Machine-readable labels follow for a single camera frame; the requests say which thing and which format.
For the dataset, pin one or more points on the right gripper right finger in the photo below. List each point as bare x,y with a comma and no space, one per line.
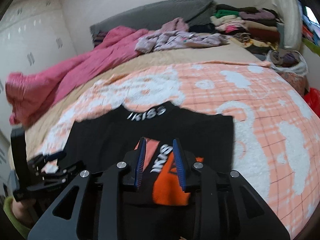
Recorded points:
226,205

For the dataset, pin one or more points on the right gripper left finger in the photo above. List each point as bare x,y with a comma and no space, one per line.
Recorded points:
90,205

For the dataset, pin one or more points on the black sweater with orange cuffs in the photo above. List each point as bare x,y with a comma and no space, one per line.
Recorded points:
159,209

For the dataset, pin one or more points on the green sleeve forearm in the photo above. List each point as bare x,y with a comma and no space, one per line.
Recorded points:
21,229

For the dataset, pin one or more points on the stack of folded clothes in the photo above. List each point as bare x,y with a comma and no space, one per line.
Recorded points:
257,30

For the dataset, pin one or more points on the left hand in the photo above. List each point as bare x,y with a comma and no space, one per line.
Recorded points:
22,211

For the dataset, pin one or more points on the beige bed sheet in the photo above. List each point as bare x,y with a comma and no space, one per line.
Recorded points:
125,64

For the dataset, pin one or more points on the pink quilt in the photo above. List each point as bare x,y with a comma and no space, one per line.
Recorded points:
32,95

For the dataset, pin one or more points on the orange white plush blanket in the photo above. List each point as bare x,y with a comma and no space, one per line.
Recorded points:
276,132

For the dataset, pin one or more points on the lilac crumpled garment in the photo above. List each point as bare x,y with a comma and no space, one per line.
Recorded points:
177,34

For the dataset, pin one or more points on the white wardrobe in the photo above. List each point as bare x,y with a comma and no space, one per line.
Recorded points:
34,37

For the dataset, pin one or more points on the striped dark garment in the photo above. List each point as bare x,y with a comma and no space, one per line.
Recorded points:
98,38

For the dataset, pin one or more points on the red plastic bag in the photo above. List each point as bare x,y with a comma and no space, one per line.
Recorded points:
312,98

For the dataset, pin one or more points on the grey headboard cover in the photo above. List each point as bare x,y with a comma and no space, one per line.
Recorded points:
153,16

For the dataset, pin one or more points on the white curtain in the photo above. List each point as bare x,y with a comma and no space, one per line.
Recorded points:
289,13

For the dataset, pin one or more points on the window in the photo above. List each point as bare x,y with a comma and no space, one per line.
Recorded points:
310,27

